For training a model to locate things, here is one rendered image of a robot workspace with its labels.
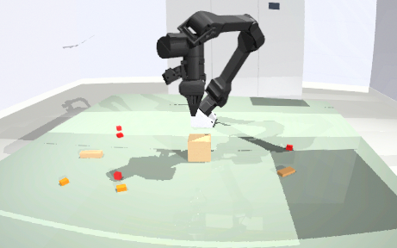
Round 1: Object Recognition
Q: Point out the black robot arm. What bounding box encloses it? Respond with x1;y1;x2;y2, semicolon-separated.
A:
156;10;265;117

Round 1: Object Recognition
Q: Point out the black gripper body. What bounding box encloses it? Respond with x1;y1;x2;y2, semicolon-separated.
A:
178;56;206;93

